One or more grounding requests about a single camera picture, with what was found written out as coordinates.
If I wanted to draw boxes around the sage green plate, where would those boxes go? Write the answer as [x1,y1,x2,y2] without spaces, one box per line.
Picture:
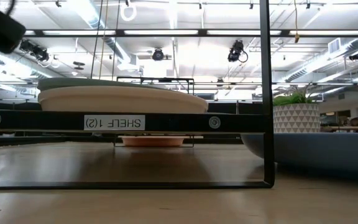
[37,77,180,93]

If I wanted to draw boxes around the cream plate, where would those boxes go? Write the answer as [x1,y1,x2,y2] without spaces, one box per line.
[38,85,209,114]

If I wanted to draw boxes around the light salmon plate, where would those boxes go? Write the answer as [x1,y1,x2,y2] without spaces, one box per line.
[119,135,186,147]

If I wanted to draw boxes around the blue grey bowl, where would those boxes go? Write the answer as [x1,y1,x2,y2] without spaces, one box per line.
[240,133,358,178]

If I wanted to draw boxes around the white shelf label sticker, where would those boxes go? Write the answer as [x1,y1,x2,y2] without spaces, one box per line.
[83,114,146,131]

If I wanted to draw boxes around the black ceiling spotlight cluster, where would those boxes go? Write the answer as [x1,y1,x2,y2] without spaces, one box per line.
[19,39,50,62]

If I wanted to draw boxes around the round black ceiling lamp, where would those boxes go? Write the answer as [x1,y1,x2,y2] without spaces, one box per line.
[152,48,165,62]

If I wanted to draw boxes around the green potted plant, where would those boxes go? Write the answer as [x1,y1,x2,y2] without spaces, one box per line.
[272,83,319,106]

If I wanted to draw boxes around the triangle patterned plant pot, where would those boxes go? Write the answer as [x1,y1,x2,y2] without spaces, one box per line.
[272,103,321,134]

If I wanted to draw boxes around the white air vent grille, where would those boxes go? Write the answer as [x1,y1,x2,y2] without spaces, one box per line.
[328,37,342,54]

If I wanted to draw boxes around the wooden background desk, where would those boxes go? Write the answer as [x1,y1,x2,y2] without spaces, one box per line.
[320,124,358,133]

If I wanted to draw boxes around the black metal shelf frame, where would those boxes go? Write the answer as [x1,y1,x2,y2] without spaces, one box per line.
[0,0,275,190]

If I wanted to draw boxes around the yellow hanging cable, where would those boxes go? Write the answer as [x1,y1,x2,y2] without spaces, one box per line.
[99,0,109,80]

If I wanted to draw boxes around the black overhead frame beam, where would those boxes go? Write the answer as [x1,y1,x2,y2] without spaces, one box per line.
[23,29,358,38]

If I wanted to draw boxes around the silver ventilation duct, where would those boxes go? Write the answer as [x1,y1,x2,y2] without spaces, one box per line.
[284,37,358,83]
[76,0,141,72]

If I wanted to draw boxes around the white hanging cable loop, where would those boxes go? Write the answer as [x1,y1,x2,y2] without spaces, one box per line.
[119,1,137,22]

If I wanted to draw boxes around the black ceiling camera with cable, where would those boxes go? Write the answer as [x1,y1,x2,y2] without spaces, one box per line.
[227,39,249,63]

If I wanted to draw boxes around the yellow hanging cord with plug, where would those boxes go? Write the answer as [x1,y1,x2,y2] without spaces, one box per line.
[293,0,300,44]

